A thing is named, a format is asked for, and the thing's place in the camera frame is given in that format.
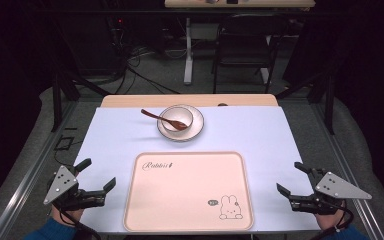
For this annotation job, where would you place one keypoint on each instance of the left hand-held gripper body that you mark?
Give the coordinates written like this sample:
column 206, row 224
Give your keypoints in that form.
column 61, row 183

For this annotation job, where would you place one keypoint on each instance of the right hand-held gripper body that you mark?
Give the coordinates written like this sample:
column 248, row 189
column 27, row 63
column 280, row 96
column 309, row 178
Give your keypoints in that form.
column 338, row 189

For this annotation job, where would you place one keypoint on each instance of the person's left hand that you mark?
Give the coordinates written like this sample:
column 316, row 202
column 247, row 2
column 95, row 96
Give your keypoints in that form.
column 56, row 216

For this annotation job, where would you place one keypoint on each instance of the person's right hand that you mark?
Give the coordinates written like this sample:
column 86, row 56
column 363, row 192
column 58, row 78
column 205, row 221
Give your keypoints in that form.
column 325, row 221

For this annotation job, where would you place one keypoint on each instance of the white table mat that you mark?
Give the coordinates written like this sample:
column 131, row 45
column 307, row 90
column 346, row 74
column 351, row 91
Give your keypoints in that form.
column 246, row 133

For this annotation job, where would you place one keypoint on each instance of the black metal stand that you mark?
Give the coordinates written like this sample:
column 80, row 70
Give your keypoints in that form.
column 328, row 100
column 57, row 100

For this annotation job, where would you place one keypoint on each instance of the pink tray with rabbit print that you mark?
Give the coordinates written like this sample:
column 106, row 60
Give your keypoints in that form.
column 186, row 193

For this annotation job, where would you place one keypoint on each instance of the brown wooden spoon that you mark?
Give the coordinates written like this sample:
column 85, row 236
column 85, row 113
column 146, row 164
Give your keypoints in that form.
column 153, row 116

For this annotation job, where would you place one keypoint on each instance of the white bowl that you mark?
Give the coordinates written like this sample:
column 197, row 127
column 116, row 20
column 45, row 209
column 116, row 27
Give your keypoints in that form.
column 180, row 114

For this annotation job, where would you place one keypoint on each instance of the white plate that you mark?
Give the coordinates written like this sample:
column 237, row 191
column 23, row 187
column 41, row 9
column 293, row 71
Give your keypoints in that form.
column 198, row 127

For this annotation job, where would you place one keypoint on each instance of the black chair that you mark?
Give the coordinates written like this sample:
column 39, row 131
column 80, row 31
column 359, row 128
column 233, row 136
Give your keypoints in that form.
column 243, row 50

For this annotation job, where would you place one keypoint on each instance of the white desk leg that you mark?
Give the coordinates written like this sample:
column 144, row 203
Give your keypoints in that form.
column 188, row 60

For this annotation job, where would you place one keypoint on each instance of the aluminium rail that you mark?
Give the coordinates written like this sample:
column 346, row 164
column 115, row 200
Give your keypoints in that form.
column 346, row 166
column 30, row 180

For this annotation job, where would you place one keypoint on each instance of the black square frame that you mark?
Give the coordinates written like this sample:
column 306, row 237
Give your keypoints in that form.
column 63, row 142

